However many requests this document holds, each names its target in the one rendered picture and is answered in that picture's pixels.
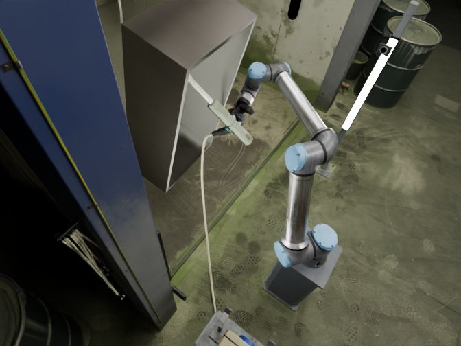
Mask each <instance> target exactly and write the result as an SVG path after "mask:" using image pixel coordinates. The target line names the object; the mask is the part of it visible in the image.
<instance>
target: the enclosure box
mask: <svg viewBox="0 0 461 346"><path fill-rule="evenodd" d="M257 16H258V15H257V14H255V13H254V12H252V11H251V10H249V9H248V8H246V7H245V6H243V5H242V4H240V3H238V2H237V1H236V0H164V1H163V2H161V3H159V4H157V5H155V6H154V7H152V8H150V9H148V10H146V11H144V12H142V13H140V14H138V15H136V16H134V17H133V18H131V19H129V20H127V21H125V22H123V23H122V24H121V33H122V46H123V70H124V82H125V94H126V118H127V121H128V126H129V129H130V134H131V137H132V142H133V144H134V149H135V152H136V155H137V160H138V163H139V167H140V171H141V175H142V176H143V177H145V178H146V179H147V180H148V181H150V182H151V183H153V184H154V185H155V186H157V187H158V188H159V189H161V190H162V191H163V192H165V193H166V192H167V191H168V190H169V189H170V188H171V187H172V186H173V185H174V184H175V183H176V182H177V180H178V179H179V178H180V177H181V176H182V175H183V174H184V173H185V172H186V171H187V170H188V169H189V168H190V167H191V166H192V165H193V164H194V163H195V162H196V161H197V160H198V158H199V157H200V156H201V155H202V144H203V141H204V138H205V137H206V136H207V135H208V134H210V133H212V132H213V131H215V130H217V127H218V124H219V122H220V119H219V118H218V117H217V116H216V115H215V114H214V113H213V112H212V111H211V110H210V109H209V108H208V107H207V106H208V104H209V103H208V102H207V101H206V100H205V99H204V98H203V96H202V95H201V94H200V93H199V92H198V91H197V90H196V89H195V88H194V87H193V86H192V85H191V84H190V83H189V82H188V79H189V74H190V75H191V76H192V78H193V79H194V80H195V81H196V82H197V83H198V85H199V86H200V87H201V88H202V89H203V90H204V91H205V92H206V93H207V94H208V95H209V96H210V97H211V99H212V100H217V101H218V102H219V103H220V104H221V105H222V106H223V107H225V106H226V102H227V99H228V97H229V94H230V91H231V89H232V86H233V83H234V80H235V77H236V75H237V72H238V69H239V66H240V64H241V60H242V58H243V55H244V52H245V50H246V47H247V44H248V41H249V38H250V35H251V33H252V30H253V27H254V25H255V21H256V20H257Z"/></svg>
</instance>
